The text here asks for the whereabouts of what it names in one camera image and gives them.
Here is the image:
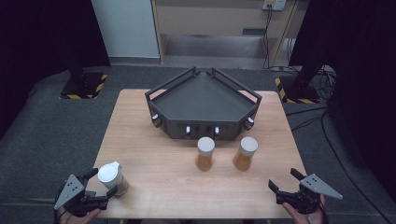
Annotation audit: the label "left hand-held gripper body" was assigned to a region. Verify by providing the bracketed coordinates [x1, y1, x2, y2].
[54, 174, 109, 217]

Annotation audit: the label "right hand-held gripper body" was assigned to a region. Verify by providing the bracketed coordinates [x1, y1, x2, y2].
[275, 173, 344, 215]

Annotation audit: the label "spice jar with flip lid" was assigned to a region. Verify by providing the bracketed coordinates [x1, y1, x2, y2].
[97, 161, 130, 197]

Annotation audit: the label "spice jar with round lid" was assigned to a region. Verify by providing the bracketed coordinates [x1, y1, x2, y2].
[232, 136, 259, 172]
[195, 136, 216, 172]

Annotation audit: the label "dark grey corner rack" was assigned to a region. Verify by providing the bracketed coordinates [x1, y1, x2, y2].
[144, 66, 262, 141]

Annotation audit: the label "person's left hand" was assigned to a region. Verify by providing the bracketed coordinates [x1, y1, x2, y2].
[57, 206, 101, 224]

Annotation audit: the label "person's right hand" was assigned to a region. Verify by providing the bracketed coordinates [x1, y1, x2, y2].
[282, 195, 328, 224]

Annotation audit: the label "black stand with striped base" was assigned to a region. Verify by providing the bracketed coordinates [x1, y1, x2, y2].
[275, 59, 326, 105]
[59, 52, 109, 101]

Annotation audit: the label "black curtain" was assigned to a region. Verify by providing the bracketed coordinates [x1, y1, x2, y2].
[0, 0, 112, 139]
[288, 0, 396, 200]

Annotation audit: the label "white panel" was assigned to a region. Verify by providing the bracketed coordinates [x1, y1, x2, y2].
[91, 0, 161, 59]

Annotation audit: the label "white power outlet strip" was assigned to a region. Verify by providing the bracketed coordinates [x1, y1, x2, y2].
[262, 0, 287, 11]

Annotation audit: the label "black floor cable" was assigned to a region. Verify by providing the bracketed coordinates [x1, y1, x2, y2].
[285, 105, 396, 224]

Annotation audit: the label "tangle of black cables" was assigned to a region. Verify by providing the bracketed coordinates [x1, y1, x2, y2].
[314, 65, 338, 101]

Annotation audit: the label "black cables from outlet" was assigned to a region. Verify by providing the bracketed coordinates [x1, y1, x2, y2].
[262, 7, 283, 70]

